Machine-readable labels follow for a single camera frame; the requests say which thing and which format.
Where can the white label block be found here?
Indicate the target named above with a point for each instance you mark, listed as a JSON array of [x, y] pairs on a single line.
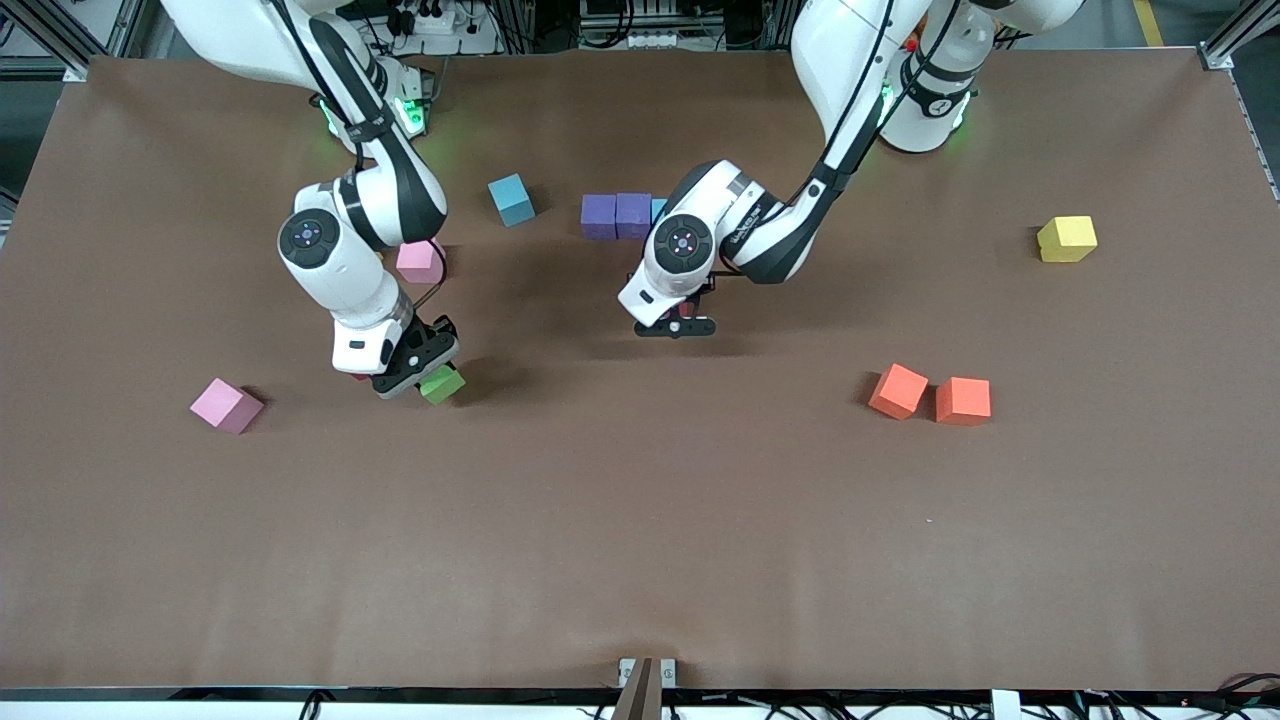
[[1005, 708]]

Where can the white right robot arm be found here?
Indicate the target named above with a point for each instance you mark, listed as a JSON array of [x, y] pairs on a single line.
[[345, 285]]

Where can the pink foam cube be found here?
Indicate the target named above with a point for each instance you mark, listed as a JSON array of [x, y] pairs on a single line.
[[226, 406], [418, 266]]

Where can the yellow foam cube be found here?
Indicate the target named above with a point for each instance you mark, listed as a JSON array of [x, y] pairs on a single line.
[[1067, 240]]

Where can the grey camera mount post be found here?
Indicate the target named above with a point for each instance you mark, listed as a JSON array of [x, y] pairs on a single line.
[[640, 695]]

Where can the green foam cube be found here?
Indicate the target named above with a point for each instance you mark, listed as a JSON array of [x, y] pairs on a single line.
[[446, 388]]

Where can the black right camera mount plate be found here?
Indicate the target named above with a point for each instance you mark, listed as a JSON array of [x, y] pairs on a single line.
[[400, 380]]

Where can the large white power strip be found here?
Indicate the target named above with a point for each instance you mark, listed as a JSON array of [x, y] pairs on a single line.
[[450, 30]]

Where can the table cover sheet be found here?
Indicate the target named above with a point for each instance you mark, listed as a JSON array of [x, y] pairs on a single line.
[[640, 550]]

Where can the small white power strip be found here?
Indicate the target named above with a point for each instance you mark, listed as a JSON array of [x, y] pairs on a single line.
[[640, 40]]

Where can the aluminium frame profile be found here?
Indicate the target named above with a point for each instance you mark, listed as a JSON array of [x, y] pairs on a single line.
[[120, 30], [1215, 58]]

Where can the cyan foam cube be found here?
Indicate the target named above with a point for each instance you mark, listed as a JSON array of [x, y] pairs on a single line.
[[658, 208], [511, 200]]

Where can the purple foam cube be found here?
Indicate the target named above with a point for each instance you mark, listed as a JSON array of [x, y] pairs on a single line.
[[598, 218], [632, 216]]

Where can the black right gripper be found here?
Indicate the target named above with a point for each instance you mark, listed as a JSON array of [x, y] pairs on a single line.
[[428, 341]]

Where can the dark equipment rack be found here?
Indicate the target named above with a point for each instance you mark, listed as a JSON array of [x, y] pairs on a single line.
[[720, 15]]

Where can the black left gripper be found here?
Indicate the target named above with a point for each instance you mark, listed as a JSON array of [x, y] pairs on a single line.
[[693, 299]]

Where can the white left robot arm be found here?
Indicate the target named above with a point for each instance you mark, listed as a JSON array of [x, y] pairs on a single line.
[[650, 295]]

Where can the orange foam cube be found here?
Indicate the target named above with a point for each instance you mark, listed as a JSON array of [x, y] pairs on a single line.
[[964, 402], [898, 392]]

